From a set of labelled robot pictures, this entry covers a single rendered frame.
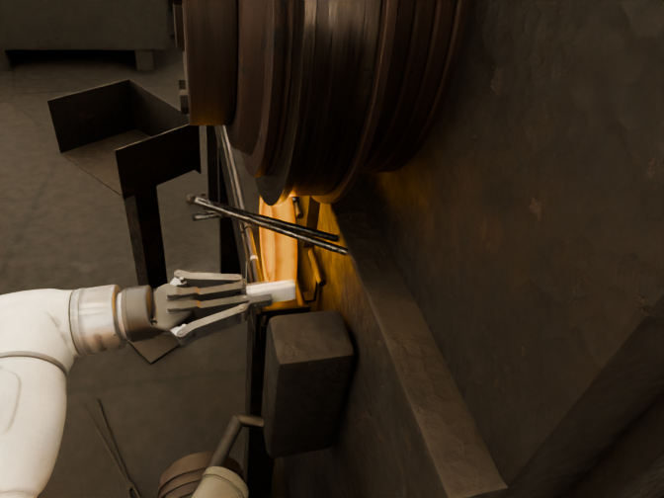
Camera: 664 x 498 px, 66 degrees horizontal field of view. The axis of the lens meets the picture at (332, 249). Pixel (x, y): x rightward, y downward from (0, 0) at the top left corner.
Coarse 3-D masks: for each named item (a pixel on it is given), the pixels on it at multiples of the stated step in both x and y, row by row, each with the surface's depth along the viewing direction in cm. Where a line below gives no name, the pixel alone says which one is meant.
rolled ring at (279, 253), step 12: (264, 204) 83; (288, 204) 75; (276, 216) 74; (288, 216) 74; (264, 228) 88; (264, 240) 88; (276, 240) 73; (288, 240) 74; (264, 252) 88; (276, 252) 74; (288, 252) 74; (264, 264) 87; (276, 264) 74; (288, 264) 75; (264, 276) 88; (276, 276) 75; (288, 276) 76
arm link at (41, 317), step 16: (0, 304) 64; (16, 304) 64; (32, 304) 65; (48, 304) 65; (64, 304) 66; (0, 320) 62; (16, 320) 62; (32, 320) 63; (48, 320) 64; (64, 320) 65; (0, 336) 61; (16, 336) 61; (32, 336) 62; (48, 336) 63; (64, 336) 65; (0, 352) 59; (16, 352) 60; (32, 352) 60; (48, 352) 62; (64, 352) 64; (64, 368) 64
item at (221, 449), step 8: (240, 416) 74; (248, 416) 74; (256, 416) 75; (232, 424) 74; (240, 424) 74; (248, 424) 74; (256, 424) 74; (264, 424) 75; (224, 432) 73; (232, 432) 73; (224, 440) 72; (232, 440) 73; (216, 448) 72; (224, 448) 72; (216, 456) 71; (224, 456) 72; (208, 464) 71; (216, 464) 71
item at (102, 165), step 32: (64, 96) 114; (96, 96) 120; (128, 96) 127; (64, 128) 118; (96, 128) 124; (128, 128) 131; (160, 128) 125; (192, 128) 113; (96, 160) 119; (128, 160) 104; (160, 160) 111; (192, 160) 118; (128, 192) 109; (128, 224) 131; (160, 224) 132; (160, 256) 138; (160, 352) 151
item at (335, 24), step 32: (320, 0) 39; (352, 0) 39; (320, 32) 40; (352, 32) 40; (320, 64) 41; (352, 64) 42; (320, 96) 43; (352, 96) 44; (288, 128) 47; (320, 128) 45; (352, 128) 46; (288, 160) 48; (320, 160) 49; (288, 192) 52; (320, 192) 57
